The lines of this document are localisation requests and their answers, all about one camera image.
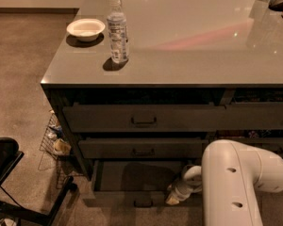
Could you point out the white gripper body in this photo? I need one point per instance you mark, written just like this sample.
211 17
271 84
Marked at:
183 189

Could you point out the grey drawer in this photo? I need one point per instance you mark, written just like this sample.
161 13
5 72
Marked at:
142 147
253 116
273 144
142 118
133 183

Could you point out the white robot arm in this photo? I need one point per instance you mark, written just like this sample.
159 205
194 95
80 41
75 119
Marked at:
229 176

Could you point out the dark grey drawer cabinet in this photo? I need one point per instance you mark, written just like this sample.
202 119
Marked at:
182 52

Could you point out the clear plastic water bottle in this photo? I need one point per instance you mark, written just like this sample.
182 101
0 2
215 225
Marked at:
117 32

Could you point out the white paper bowl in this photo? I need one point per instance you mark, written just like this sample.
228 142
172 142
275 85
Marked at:
86 30

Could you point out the wire basket with clutter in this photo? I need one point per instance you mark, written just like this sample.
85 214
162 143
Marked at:
50 159

